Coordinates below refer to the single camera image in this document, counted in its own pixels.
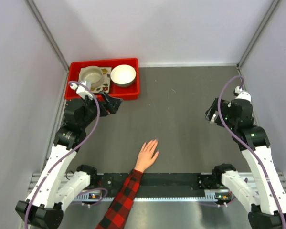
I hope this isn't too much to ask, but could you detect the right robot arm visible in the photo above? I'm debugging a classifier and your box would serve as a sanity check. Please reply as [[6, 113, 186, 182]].
[[205, 98, 286, 229]]

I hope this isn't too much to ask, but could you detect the grey cable duct rail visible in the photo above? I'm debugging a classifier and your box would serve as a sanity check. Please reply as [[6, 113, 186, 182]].
[[72, 189, 233, 203]]

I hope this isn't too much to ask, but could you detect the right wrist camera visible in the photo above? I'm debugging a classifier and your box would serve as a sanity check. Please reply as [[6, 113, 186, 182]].
[[233, 86, 251, 102]]

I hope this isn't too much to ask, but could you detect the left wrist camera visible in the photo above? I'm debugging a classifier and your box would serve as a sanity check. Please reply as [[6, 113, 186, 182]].
[[69, 81, 93, 100]]

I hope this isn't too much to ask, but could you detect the red plaid sleeve forearm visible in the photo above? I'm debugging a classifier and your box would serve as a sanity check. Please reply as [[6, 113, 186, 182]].
[[96, 169, 143, 229]]

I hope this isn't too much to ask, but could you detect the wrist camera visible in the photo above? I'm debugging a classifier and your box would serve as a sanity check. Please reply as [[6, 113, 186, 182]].
[[69, 81, 93, 100], [233, 86, 251, 102]]

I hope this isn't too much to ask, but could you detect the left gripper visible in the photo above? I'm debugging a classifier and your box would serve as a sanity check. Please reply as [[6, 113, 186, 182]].
[[79, 91, 123, 129]]

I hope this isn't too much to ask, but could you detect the floral square plate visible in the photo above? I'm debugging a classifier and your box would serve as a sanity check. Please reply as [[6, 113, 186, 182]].
[[91, 67, 112, 93]]

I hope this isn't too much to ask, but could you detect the person's hand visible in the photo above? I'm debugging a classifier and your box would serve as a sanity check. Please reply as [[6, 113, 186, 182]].
[[134, 139, 159, 173]]

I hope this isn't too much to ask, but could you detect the red plastic tray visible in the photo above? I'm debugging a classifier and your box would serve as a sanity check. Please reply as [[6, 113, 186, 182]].
[[64, 57, 140, 101]]

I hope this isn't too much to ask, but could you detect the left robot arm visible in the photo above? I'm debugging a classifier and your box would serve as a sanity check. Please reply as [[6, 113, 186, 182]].
[[15, 92, 123, 229]]

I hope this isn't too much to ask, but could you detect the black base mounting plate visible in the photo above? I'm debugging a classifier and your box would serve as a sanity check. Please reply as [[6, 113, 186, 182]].
[[85, 173, 228, 199]]

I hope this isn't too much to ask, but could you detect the beige ceramic bowl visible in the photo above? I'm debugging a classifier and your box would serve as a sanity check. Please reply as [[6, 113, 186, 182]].
[[78, 66, 104, 88]]

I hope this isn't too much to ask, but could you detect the white ceramic bowl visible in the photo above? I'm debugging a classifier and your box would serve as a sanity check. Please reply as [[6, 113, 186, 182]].
[[110, 64, 137, 87]]

